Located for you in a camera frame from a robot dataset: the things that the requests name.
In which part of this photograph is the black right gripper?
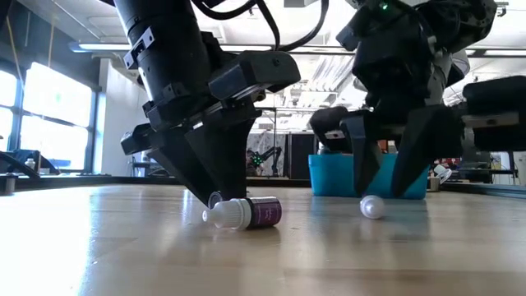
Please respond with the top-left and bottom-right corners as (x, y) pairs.
(308, 76), (526, 198)

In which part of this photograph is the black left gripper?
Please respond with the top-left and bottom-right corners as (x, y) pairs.
(120, 51), (302, 206)

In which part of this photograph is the teal plastic bin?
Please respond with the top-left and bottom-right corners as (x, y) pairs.
(307, 153), (431, 201)

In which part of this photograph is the small purple dropper bottle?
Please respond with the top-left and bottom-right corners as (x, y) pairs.
(201, 196), (284, 231)

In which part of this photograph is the black cabinet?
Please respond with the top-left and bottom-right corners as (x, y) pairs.
(289, 132), (318, 180)

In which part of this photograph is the patterned grey curtain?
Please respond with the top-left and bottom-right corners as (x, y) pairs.
(246, 131), (288, 177)

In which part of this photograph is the long ceiling light bar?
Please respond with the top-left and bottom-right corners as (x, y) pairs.
(68, 40), (358, 57)

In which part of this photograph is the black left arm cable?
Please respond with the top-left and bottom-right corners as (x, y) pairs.
(191, 0), (330, 53)

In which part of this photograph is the black aluminium table frame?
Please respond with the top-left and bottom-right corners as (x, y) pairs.
(0, 150), (42, 197)

